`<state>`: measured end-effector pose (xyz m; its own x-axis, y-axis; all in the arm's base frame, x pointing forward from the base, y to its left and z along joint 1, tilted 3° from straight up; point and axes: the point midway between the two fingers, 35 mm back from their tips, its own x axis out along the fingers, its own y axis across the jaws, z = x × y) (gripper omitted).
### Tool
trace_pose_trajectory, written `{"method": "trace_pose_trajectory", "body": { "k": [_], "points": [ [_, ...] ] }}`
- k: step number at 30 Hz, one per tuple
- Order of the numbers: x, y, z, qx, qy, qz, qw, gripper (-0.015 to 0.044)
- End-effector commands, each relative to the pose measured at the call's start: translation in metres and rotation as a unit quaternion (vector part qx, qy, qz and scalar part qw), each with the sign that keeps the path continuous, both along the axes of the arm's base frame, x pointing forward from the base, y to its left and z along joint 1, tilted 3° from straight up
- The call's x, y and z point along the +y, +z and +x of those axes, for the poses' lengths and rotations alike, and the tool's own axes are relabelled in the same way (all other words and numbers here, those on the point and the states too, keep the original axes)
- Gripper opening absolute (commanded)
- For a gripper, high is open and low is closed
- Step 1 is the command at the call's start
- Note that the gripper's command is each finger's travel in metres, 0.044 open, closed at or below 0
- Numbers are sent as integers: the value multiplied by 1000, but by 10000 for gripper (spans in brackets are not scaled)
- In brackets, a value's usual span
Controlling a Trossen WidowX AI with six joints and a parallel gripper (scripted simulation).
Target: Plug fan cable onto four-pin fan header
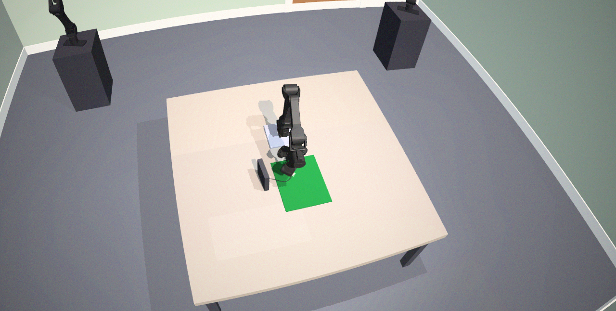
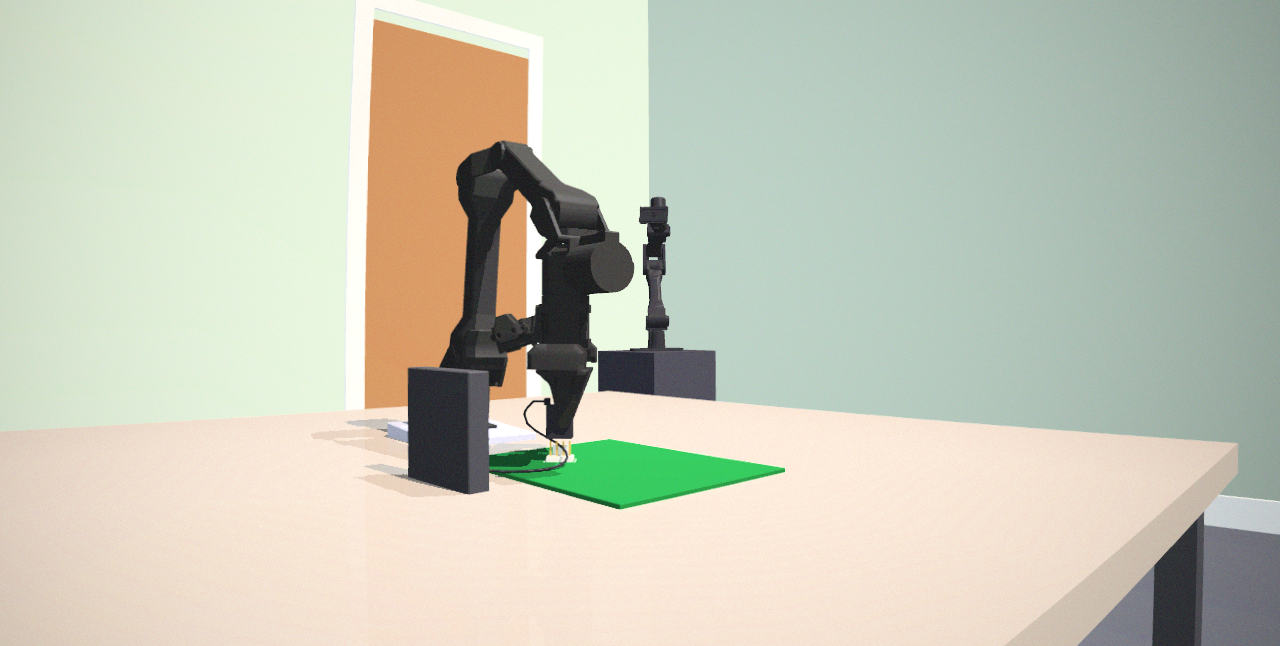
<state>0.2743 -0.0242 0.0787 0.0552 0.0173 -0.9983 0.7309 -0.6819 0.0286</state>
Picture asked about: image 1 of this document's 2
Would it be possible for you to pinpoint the green circuit board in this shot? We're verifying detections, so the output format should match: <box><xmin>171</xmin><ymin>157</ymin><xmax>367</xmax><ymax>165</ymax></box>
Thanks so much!
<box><xmin>271</xmin><ymin>155</ymin><xmax>332</xmax><ymax>212</ymax></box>

